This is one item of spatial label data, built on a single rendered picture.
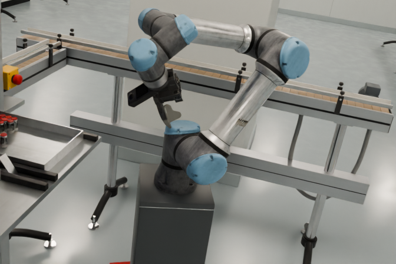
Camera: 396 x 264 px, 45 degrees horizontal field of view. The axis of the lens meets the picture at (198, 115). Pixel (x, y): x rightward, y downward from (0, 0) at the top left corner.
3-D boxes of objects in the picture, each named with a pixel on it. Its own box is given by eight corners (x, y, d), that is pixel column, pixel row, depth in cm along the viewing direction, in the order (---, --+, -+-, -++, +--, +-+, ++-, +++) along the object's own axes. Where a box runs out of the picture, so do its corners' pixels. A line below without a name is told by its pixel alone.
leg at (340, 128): (299, 248, 254) (334, 120, 223) (299, 238, 262) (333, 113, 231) (315, 253, 253) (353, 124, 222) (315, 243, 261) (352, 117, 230)
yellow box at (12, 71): (-9, 86, 177) (-10, 68, 174) (2, 81, 184) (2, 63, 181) (9, 91, 176) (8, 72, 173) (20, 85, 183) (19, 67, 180)
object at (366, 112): (14, 55, 247) (13, 25, 241) (30, 48, 261) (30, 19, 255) (388, 134, 216) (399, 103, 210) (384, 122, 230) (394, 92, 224)
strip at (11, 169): (-1, 174, 140) (-2, 157, 137) (5, 170, 142) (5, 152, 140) (42, 185, 137) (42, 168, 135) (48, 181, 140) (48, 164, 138)
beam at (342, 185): (69, 134, 262) (69, 115, 258) (76, 128, 270) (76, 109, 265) (363, 205, 236) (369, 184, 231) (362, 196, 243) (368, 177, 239)
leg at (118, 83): (99, 197, 273) (107, 72, 242) (106, 189, 281) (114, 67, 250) (114, 201, 272) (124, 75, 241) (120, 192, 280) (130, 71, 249)
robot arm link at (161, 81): (139, 85, 128) (137, 59, 131) (144, 92, 132) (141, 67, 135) (167, 79, 127) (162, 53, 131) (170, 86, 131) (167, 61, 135)
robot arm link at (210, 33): (269, 22, 162) (139, -3, 136) (289, 31, 154) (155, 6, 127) (258, 54, 166) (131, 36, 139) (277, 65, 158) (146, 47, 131)
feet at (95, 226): (84, 228, 257) (85, 207, 252) (119, 182, 302) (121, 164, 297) (98, 232, 256) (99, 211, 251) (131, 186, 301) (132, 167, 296)
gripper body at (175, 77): (183, 102, 142) (175, 85, 131) (156, 109, 143) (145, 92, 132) (180, 81, 145) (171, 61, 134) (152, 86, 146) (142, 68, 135)
